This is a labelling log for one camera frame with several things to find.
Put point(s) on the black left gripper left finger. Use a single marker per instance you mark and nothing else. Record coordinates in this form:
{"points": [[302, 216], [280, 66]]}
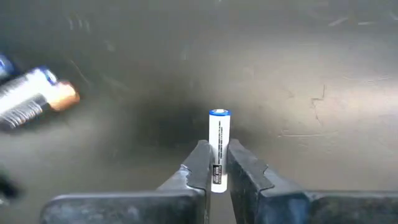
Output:
{"points": [[140, 208]]}

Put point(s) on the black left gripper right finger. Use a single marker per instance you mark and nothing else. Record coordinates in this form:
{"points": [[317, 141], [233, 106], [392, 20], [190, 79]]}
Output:
{"points": [[295, 208]]}

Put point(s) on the white battery blue cap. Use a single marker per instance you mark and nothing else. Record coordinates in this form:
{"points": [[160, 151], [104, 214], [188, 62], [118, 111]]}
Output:
{"points": [[25, 85], [219, 137]]}

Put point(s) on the black copper-top battery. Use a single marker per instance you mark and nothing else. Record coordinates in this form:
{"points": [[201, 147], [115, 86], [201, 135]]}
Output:
{"points": [[63, 96]]}

